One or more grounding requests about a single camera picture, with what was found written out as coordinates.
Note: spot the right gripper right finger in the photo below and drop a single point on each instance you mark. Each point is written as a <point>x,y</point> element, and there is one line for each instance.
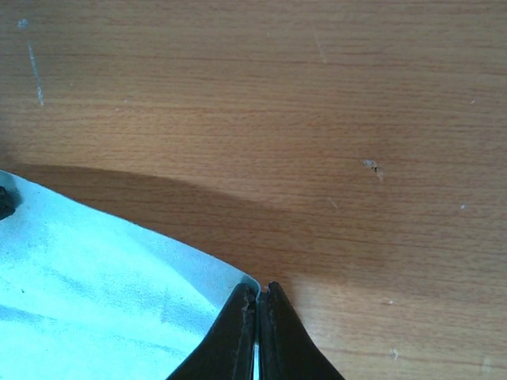
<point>285,348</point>

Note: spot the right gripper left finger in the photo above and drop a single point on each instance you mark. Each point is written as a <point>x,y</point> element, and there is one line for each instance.
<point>227,350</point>

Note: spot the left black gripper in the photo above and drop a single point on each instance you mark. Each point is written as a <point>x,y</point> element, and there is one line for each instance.
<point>8,203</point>

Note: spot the light-blue cleaning cloth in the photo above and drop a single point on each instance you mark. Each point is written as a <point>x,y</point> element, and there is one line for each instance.
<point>88,295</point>

